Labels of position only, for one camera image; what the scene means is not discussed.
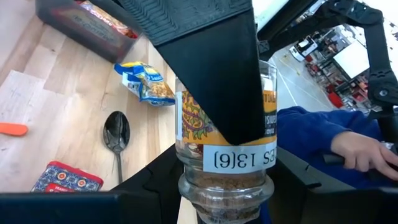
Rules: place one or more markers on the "person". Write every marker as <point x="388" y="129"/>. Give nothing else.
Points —
<point x="311" y="130"/>

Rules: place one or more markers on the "dark translucent plastic bin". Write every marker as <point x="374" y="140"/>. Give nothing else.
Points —
<point x="62" y="34"/>

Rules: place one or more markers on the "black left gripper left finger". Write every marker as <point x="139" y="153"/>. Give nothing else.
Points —
<point x="77" y="208"/>

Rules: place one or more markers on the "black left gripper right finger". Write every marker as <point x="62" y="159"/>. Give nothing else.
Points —
<point x="342" y="208"/>

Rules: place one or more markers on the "person's hand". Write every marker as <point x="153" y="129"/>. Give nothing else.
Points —
<point x="357" y="149"/>

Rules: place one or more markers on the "blue yellow snack packet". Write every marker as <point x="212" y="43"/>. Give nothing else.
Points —
<point x="146" y="87"/>

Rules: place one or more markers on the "dark steel spoon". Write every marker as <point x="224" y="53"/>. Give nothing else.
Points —
<point x="116" y="130"/>

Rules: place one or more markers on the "red ramen noodle packet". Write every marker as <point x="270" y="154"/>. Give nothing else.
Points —
<point x="105" y="18"/>

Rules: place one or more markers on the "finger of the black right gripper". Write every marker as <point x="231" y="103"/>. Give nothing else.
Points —
<point x="217" y="77"/>

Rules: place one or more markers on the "smoked paprika tin red lid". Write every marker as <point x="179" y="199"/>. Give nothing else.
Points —
<point x="68" y="179"/>

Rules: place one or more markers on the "spice jar yellow paisley label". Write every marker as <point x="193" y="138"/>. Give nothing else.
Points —
<point x="236" y="158"/>

